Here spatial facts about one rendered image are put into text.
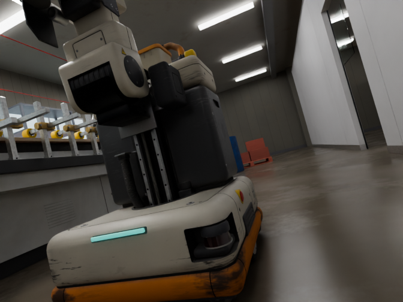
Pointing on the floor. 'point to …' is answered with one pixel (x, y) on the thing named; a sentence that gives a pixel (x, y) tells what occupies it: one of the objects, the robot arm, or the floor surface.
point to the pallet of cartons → (255, 153)
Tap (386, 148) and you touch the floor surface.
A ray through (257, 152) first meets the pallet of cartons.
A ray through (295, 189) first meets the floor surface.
